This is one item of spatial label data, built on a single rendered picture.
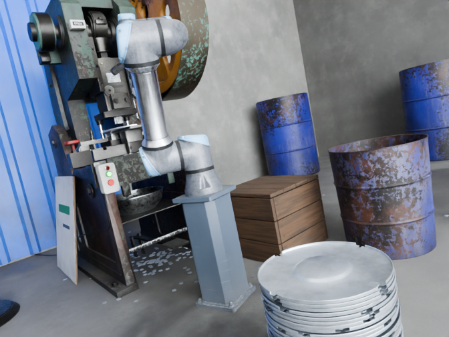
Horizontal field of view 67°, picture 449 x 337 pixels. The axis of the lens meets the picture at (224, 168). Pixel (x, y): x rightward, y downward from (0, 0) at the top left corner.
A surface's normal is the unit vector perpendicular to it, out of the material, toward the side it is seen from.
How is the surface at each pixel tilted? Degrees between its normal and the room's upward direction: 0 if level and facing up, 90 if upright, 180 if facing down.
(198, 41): 116
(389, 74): 90
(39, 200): 90
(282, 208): 90
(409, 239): 92
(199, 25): 104
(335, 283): 0
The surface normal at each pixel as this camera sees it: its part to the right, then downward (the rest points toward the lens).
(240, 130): 0.62, -0.03
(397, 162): -0.05, 0.17
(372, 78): -0.77, 0.22
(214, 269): -0.53, 0.21
